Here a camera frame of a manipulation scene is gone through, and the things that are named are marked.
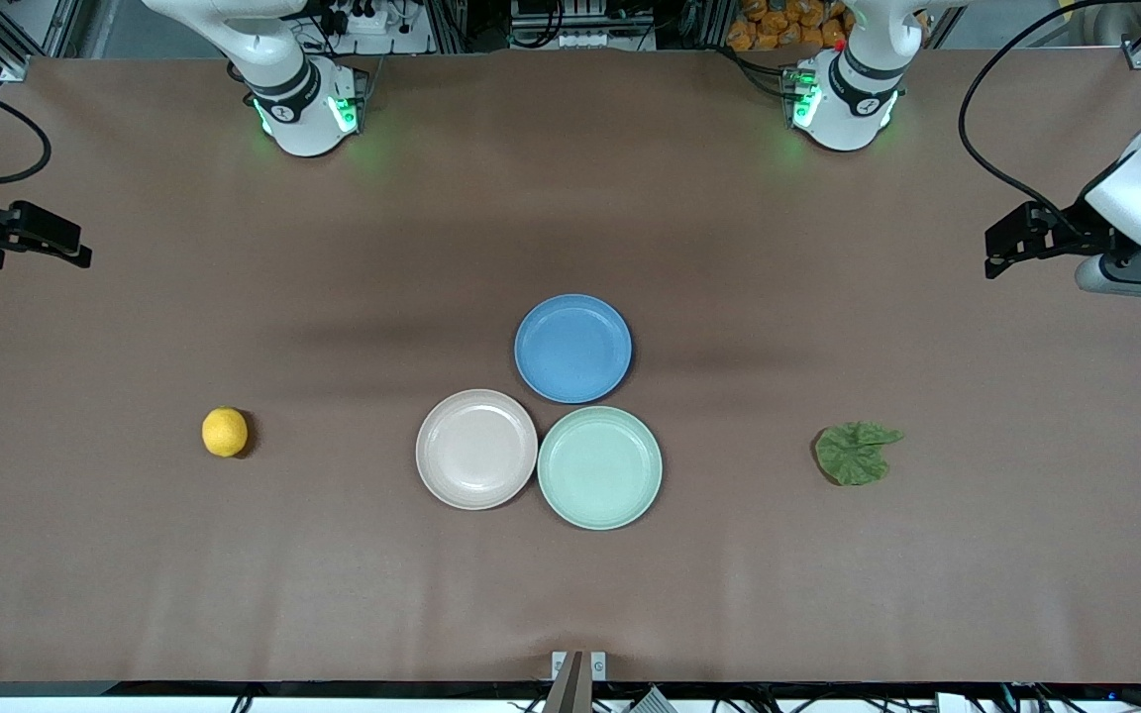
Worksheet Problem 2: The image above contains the yellow lemon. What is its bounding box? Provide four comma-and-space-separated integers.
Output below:
201, 407, 250, 458

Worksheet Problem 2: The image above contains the green lettuce leaf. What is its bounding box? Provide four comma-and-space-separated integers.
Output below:
815, 422, 905, 487

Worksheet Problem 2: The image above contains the pile of orange items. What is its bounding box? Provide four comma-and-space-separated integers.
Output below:
726, 0, 854, 51

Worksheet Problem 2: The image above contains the white power strip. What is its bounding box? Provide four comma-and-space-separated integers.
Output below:
313, 0, 433, 55

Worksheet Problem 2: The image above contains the brown table cover sheet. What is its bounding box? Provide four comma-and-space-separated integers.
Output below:
0, 48, 1141, 686

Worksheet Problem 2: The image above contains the blue round plate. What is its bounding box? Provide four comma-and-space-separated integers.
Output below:
514, 294, 634, 405

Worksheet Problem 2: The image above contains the light green round plate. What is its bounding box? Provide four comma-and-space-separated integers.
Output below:
537, 406, 664, 531

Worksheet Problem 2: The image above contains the beige round plate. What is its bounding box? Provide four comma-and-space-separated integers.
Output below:
416, 388, 539, 511

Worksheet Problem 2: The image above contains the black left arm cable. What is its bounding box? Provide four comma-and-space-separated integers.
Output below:
959, 0, 1141, 224

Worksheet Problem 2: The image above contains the aluminium frame post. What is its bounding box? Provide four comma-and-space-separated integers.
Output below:
41, 0, 86, 58

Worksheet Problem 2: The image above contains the black table edge rail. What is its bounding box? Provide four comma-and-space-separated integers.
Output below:
0, 679, 1141, 700

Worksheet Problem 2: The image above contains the brown camera mount post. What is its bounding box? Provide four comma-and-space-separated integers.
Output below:
543, 651, 583, 713

